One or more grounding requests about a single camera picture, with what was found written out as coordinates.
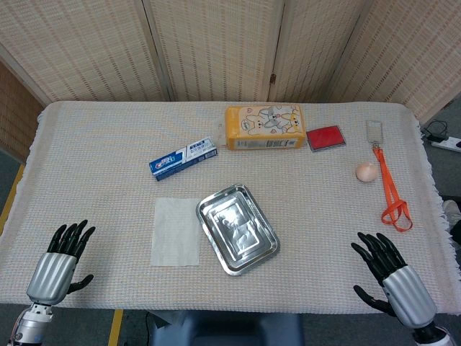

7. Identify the woven folding screen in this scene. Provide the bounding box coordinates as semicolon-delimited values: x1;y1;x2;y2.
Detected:
0;0;461;125

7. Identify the pink egg-shaped ball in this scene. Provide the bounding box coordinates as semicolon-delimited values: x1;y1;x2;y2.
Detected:
355;161;378;183

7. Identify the blue toothpaste box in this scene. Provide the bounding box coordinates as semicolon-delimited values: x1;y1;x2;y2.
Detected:
148;136;219;182

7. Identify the white paper napkin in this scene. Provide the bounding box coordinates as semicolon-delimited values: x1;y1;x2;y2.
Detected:
150;197;201;267

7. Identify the yellow rabbit print tissue pack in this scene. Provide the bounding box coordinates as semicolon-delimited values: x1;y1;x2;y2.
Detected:
224;104;308;151

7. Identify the white power strip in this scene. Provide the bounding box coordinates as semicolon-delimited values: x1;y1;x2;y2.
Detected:
430;136;461;154

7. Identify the orange lanyard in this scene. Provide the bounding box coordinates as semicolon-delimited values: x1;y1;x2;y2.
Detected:
372;143;413;233

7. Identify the clear plastic wrapper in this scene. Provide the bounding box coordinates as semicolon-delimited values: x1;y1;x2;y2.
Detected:
212;120;228;148

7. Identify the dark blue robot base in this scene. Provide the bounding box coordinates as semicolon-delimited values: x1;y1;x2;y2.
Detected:
150;310;305;346

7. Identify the black cable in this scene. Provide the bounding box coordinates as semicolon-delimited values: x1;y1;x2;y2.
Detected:
420;119;450;143

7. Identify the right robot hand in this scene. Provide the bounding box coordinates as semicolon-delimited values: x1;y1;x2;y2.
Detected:
351;232;438;330

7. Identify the white woven tablecloth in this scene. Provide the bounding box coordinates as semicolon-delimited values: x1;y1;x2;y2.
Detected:
0;101;461;314

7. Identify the clear badge holder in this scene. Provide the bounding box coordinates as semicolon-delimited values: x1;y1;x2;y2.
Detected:
365;119;384;144

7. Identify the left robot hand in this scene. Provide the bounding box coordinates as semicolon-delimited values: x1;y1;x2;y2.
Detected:
26;219;97;306

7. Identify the red rectangular block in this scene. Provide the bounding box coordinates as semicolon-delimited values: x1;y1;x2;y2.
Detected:
305;125;348;153

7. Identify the silver metal tray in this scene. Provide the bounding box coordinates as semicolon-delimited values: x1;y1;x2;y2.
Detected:
195;183;281;277

